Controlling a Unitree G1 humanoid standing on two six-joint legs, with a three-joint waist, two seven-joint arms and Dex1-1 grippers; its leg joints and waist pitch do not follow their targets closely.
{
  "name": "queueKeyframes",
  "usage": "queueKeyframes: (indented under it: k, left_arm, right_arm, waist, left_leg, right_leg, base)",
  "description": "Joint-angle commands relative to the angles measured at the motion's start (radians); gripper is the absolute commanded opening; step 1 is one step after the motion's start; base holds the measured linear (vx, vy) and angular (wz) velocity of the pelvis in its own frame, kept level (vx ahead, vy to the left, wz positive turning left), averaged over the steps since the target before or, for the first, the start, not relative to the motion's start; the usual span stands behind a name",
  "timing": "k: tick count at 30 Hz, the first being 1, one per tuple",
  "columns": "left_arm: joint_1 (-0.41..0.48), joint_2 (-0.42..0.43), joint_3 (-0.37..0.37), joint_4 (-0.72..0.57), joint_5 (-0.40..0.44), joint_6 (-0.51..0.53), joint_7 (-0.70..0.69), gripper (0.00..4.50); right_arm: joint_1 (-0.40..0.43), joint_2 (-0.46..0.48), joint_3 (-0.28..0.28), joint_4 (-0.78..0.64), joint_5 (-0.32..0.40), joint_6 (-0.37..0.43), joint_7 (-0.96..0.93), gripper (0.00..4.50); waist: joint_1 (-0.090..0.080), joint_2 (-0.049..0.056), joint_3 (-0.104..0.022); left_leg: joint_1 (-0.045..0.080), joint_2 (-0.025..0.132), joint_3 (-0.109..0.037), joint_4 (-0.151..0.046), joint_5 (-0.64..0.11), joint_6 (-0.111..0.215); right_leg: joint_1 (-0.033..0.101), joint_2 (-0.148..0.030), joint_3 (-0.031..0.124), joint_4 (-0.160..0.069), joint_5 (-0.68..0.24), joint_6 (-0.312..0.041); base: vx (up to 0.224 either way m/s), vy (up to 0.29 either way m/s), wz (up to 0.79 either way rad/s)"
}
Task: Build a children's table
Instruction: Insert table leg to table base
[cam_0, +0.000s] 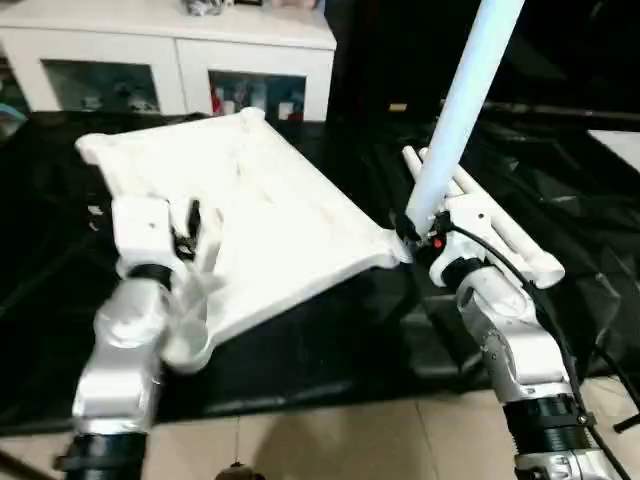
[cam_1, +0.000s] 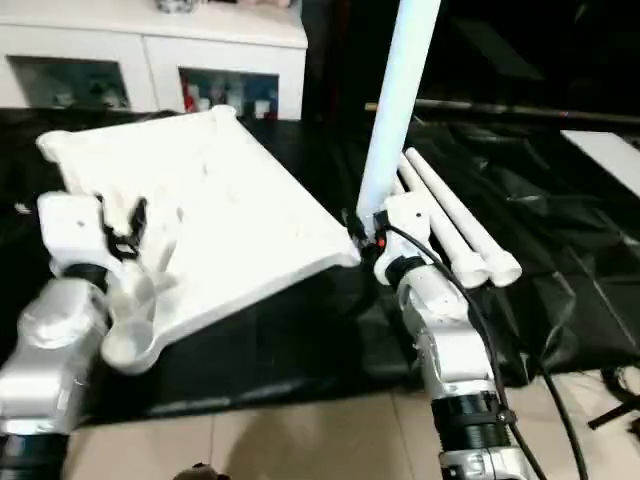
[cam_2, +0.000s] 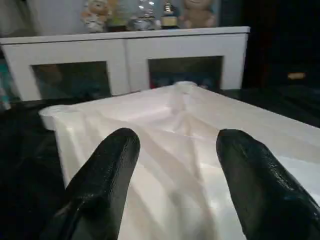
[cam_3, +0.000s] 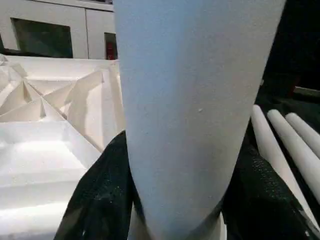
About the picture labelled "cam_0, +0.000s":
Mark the white glass door cabinet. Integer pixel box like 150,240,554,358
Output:
0,0,338,124

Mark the white flat board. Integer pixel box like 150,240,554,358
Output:
586,128,640,177

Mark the white plastic table top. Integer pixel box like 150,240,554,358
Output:
74,107,417,377

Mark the black work mat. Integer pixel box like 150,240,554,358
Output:
0,109,640,436

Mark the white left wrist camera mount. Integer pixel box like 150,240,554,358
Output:
110,197,222,282

